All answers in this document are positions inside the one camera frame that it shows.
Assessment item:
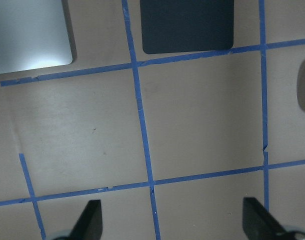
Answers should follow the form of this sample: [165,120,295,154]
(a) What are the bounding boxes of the black mousepad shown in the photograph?
[140,0,235,54]

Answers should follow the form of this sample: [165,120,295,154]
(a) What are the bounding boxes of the silver closed laptop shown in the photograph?
[0,0,73,74]

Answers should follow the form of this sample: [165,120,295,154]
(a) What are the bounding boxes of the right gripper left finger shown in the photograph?
[68,199,103,240]

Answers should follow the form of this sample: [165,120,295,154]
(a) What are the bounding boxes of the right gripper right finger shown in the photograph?
[242,197,287,240]

